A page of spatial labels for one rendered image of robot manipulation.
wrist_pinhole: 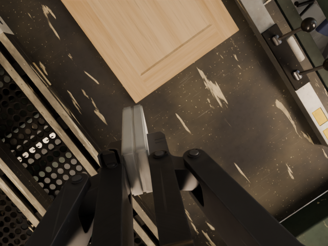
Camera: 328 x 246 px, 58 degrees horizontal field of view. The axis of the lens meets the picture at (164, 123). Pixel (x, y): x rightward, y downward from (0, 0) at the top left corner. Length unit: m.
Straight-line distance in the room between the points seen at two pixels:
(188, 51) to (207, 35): 0.07
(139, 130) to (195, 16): 0.75
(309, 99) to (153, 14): 0.53
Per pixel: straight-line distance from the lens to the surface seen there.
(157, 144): 0.18
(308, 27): 0.86
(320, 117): 1.03
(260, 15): 0.94
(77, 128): 0.87
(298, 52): 0.99
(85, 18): 0.91
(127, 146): 0.17
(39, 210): 0.98
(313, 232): 1.07
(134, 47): 0.89
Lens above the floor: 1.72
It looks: 22 degrees down
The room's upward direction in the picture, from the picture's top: 146 degrees clockwise
